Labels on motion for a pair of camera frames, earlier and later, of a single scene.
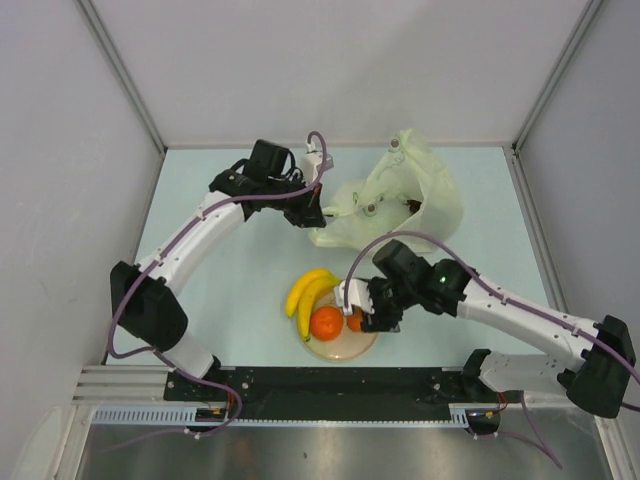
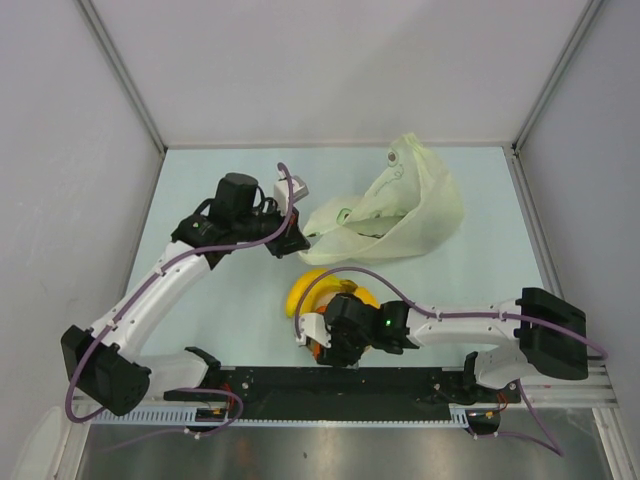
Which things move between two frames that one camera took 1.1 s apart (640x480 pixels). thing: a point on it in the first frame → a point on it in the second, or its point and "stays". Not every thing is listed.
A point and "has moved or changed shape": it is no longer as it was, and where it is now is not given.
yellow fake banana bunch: (304, 292) stays
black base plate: (336, 394) stays
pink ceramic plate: (351, 345) has moved or changed shape
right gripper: (379, 321) → (337, 357)
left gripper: (309, 214) → (290, 240)
